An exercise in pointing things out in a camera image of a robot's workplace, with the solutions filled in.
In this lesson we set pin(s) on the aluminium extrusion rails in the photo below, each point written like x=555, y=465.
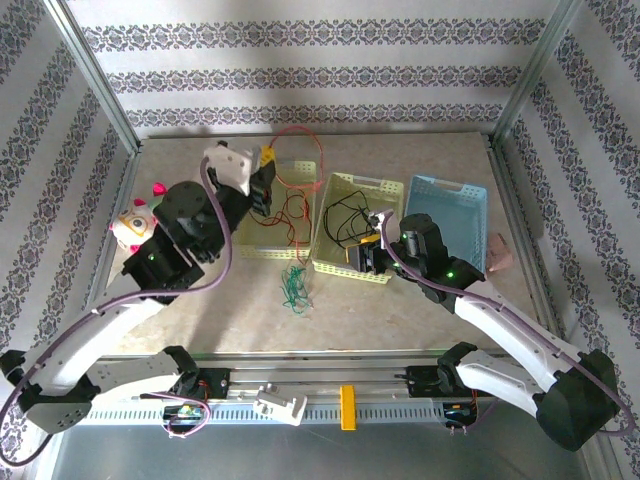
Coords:
x=320, y=372

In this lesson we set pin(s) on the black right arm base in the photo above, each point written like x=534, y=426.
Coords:
x=420, y=380

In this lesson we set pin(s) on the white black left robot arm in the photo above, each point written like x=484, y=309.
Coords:
x=100, y=330

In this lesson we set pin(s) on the white pink plush toy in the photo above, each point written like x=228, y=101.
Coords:
x=131, y=225

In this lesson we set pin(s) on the white plastic mount bracket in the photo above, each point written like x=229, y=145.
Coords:
x=280, y=402

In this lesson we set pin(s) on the light blue plastic basket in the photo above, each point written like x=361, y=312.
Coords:
x=460, y=205

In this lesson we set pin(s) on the pale green plastic basket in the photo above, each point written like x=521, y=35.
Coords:
x=300, y=172

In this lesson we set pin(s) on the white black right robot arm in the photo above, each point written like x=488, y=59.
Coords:
x=505, y=325

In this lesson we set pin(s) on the small circuit board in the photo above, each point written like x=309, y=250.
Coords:
x=184, y=412
x=460, y=412

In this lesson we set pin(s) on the pale yellow plastic basket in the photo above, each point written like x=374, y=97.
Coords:
x=390, y=192

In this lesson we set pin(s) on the aluminium frame post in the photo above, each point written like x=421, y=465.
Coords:
x=92, y=75
x=535, y=75

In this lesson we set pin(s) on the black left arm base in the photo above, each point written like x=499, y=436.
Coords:
x=212, y=382

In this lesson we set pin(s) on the yellow plastic bracket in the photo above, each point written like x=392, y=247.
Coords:
x=348, y=407

